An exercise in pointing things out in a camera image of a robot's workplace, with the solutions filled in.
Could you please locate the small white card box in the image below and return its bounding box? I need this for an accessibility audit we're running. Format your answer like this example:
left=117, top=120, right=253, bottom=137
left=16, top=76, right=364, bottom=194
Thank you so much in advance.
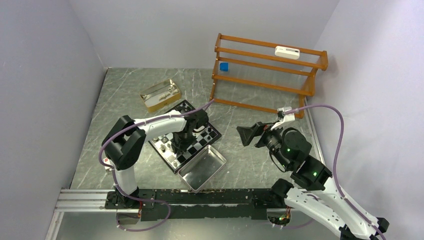
left=102, top=157, right=115, bottom=173

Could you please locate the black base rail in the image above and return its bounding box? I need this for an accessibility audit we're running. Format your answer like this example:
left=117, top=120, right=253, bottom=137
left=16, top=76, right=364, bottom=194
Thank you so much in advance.
left=103, top=188, right=287, bottom=222

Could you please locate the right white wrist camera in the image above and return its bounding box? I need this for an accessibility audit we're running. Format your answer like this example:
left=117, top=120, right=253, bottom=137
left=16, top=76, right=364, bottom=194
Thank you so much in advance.
left=270, top=106, right=296, bottom=131

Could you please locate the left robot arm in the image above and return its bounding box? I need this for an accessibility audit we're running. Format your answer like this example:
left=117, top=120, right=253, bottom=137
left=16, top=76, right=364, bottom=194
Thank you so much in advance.
left=98, top=108, right=209, bottom=208

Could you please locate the gold tin of white pieces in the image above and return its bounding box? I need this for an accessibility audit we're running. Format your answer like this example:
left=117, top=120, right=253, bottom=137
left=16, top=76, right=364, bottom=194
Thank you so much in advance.
left=139, top=79, right=182, bottom=113

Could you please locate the white rectangular device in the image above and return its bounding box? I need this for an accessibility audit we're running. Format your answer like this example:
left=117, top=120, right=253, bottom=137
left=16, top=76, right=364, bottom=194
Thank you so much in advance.
left=274, top=46, right=301, bottom=60

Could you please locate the orange wooden rack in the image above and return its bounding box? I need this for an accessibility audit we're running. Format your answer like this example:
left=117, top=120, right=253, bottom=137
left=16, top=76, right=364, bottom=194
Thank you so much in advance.
left=209, top=33, right=329, bottom=113

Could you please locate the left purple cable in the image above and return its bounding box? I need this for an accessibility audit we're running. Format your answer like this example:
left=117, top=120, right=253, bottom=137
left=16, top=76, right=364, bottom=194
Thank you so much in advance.
left=98, top=98, right=216, bottom=232

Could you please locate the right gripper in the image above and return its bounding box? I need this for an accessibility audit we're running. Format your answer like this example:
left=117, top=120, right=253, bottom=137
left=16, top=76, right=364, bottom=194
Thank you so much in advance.
left=236, top=119, right=292, bottom=169

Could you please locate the silver metal tin lid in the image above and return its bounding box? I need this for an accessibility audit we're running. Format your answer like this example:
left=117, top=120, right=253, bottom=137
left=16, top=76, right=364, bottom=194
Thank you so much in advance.
left=177, top=145, right=227, bottom=194

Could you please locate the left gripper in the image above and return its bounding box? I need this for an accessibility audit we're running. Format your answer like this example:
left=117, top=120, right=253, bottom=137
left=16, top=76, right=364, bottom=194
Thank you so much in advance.
left=171, top=130, right=198, bottom=156

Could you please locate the black white chessboard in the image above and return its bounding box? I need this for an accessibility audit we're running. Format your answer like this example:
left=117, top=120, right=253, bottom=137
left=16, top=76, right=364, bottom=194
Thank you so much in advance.
left=148, top=109, right=222, bottom=174

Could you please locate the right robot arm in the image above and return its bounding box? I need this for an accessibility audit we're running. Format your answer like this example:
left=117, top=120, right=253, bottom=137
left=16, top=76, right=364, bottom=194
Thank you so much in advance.
left=236, top=122, right=390, bottom=240

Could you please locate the blue cube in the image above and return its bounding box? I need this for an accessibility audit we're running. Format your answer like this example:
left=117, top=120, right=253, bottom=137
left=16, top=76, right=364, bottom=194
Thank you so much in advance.
left=218, top=62, right=229, bottom=72

